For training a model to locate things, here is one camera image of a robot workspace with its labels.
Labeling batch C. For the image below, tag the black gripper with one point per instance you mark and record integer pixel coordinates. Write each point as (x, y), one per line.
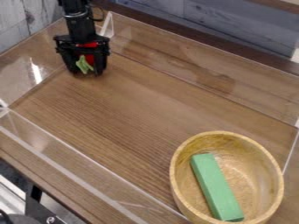
(69, 49)

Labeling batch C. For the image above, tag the red toy strawberry green stem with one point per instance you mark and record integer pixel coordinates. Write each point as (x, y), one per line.
(85, 58)

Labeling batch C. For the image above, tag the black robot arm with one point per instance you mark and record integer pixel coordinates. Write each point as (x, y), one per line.
(78, 19)

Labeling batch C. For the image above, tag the green rectangular block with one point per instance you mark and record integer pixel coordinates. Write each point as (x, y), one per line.
(220, 198)

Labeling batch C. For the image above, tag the black metal stand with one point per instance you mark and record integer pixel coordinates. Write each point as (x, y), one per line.
(36, 210)

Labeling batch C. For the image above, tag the wooden bowl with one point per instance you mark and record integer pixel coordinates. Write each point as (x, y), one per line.
(251, 171)

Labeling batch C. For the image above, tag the clear acrylic enclosure wall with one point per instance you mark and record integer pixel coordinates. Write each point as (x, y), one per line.
(92, 138)

